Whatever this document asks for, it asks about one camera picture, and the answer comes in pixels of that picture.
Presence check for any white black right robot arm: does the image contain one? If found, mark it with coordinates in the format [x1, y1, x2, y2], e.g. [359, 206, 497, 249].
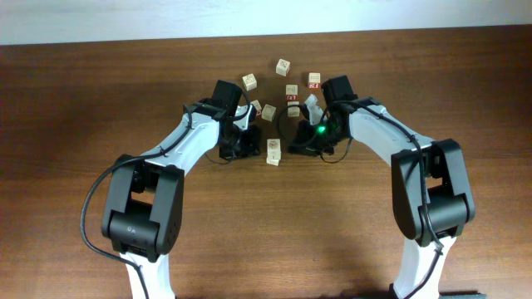
[288, 76, 475, 298]

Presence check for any far right red block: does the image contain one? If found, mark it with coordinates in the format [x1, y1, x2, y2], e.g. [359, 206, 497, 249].
[308, 72, 321, 89]

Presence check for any middle red wooden block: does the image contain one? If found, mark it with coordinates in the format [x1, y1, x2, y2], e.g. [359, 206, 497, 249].
[285, 85, 298, 101]

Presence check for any yellow blue wooden block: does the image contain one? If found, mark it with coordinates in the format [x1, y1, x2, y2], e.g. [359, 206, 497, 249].
[267, 139, 281, 156]

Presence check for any blue D wooden block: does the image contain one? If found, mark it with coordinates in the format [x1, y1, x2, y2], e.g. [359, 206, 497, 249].
[267, 151, 281, 161]

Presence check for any green A wooden block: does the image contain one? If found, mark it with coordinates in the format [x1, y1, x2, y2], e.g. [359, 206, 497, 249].
[287, 101, 300, 117]

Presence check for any K wooden block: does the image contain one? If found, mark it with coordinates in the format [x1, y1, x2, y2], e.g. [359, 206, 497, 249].
[251, 100, 262, 116]

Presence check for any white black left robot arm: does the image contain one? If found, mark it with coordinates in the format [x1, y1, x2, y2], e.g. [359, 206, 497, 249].
[101, 81, 261, 298]

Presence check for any yellow O wooden block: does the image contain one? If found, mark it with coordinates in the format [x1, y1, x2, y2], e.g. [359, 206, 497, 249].
[266, 158, 280, 166]

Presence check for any tilted red-sided wooden block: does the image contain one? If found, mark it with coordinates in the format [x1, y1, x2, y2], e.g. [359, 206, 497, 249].
[261, 104, 277, 122]

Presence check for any top wooden block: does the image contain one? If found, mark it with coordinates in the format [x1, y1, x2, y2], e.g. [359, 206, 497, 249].
[275, 59, 291, 76]

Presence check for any green R wooden block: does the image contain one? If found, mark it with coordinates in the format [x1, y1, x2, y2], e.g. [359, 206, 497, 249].
[242, 73, 258, 91]

